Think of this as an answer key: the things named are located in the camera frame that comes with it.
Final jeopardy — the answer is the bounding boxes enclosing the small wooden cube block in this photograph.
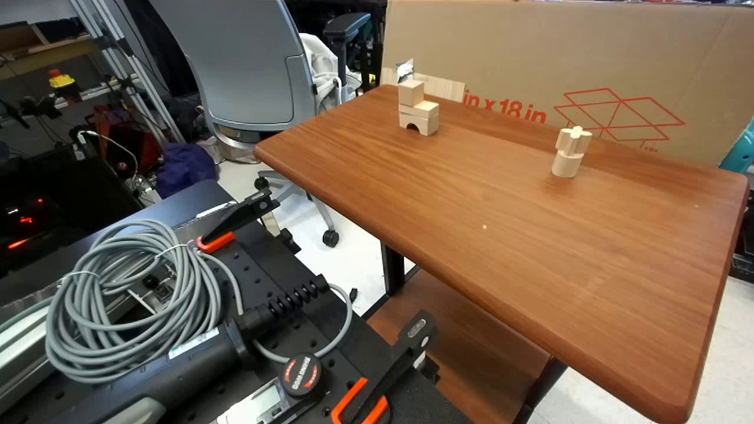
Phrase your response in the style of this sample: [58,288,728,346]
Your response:
[397,78,424,105]

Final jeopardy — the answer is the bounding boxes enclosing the wooden arch block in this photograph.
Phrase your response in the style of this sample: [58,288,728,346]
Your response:
[397,100,441,136]

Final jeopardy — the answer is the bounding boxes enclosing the black orange bar clamp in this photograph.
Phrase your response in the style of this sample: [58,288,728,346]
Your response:
[196,190,278,253]

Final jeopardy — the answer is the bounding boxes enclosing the black orange front clamp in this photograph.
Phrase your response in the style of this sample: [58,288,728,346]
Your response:
[329,311,436,424]

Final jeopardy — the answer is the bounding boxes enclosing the wooden lower table shelf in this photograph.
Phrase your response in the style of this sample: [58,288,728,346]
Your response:
[368,270,549,424]

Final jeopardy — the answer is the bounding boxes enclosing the grey office chair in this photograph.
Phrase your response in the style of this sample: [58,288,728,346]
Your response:
[147,0,371,249]

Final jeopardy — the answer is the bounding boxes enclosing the large cardboard box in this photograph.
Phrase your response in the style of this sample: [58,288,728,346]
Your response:
[383,0,754,170]

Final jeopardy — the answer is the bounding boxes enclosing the coiled grey cable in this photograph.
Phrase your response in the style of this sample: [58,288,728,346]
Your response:
[42,217,244,385]

